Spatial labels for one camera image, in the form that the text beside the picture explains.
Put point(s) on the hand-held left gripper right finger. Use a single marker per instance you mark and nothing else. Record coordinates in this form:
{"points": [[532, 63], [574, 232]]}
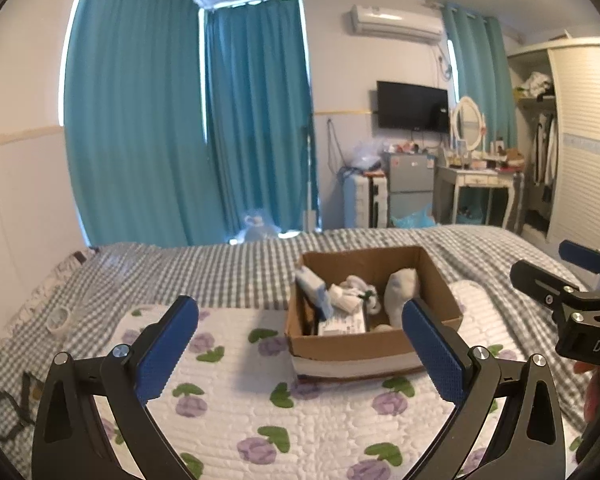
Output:
{"points": [[435, 355]]}

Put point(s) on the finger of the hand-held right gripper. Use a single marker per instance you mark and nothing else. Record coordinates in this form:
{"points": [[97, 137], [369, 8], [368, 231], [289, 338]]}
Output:
{"points": [[537, 280], [582, 255]]}

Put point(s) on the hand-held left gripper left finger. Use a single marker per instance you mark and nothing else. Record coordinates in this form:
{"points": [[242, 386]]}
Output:
{"points": [[165, 355]]}

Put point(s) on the white socks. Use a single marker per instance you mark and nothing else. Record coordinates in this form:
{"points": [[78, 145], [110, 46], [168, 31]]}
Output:
{"points": [[402, 290]]}

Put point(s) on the brown cardboard box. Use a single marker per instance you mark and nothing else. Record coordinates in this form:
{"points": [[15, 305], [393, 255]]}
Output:
{"points": [[350, 350]]}

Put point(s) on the black labelled wipes pack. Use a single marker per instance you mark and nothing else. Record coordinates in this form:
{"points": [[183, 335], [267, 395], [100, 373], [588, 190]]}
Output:
{"points": [[345, 325]]}

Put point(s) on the white cloth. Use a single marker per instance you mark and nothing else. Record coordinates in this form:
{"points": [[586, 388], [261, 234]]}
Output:
{"points": [[347, 295]]}

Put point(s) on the light blue tissue pack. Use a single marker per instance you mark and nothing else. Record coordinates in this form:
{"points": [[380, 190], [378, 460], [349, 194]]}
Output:
{"points": [[310, 285]]}

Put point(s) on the person's right hand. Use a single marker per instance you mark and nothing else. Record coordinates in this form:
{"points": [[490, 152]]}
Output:
{"points": [[594, 395]]}

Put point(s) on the floral quilted mat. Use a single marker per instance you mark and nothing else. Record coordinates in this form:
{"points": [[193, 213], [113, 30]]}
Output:
{"points": [[230, 410]]}

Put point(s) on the white slatted wardrobe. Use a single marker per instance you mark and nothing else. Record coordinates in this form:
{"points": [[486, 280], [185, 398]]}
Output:
{"points": [[585, 150]]}

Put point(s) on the white tape roll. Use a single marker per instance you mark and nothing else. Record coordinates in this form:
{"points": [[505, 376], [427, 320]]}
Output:
{"points": [[59, 321]]}

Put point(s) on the hanging white clothes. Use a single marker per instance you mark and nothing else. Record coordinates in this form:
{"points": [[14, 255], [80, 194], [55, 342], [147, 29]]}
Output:
{"points": [[545, 150]]}

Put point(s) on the white dressing table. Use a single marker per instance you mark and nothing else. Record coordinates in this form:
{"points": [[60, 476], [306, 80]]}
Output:
{"points": [[475, 177]]}

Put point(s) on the pile of cosmetics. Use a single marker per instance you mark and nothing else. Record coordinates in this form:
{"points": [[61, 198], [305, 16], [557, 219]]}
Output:
{"points": [[495, 160]]}

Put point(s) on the blue plastic bag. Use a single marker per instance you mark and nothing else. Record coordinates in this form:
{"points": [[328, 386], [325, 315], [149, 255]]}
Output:
{"points": [[414, 219]]}

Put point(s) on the pale blue bag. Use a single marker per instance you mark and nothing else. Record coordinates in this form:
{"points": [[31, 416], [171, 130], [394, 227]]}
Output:
{"points": [[260, 227]]}

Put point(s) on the grey mini fridge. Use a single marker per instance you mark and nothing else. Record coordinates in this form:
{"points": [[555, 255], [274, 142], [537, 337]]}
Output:
{"points": [[409, 180]]}

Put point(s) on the white suitcase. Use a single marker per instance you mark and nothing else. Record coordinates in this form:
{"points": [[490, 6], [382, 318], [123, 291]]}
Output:
{"points": [[362, 200]]}

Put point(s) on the oval white mirror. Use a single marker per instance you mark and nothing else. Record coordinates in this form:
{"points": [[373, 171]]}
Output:
{"points": [[467, 122]]}

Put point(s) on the folded clothes on shelf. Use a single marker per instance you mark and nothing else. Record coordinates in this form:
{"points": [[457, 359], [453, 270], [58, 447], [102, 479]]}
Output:
{"points": [[536, 85]]}

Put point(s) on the clear plastic bag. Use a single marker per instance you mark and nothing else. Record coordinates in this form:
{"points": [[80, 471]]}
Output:
{"points": [[365, 156]]}

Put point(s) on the short teal curtain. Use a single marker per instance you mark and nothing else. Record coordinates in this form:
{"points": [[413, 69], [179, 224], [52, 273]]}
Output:
{"points": [[480, 70]]}

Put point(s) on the white standing pole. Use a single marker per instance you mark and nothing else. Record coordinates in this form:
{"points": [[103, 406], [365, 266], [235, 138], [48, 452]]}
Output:
{"points": [[309, 175]]}

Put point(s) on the wide teal curtain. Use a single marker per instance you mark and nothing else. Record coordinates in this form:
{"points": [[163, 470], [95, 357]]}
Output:
{"points": [[130, 110]]}

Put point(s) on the narrow teal curtain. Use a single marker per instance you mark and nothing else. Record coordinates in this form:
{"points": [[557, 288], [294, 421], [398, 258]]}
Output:
{"points": [[260, 110]]}

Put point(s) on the white air conditioner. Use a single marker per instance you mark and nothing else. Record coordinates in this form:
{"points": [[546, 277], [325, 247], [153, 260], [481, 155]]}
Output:
{"points": [[395, 22]]}

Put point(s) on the black wall television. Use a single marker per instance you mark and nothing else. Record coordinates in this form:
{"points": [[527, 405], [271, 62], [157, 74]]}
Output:
{"points": [[410, 107]]}

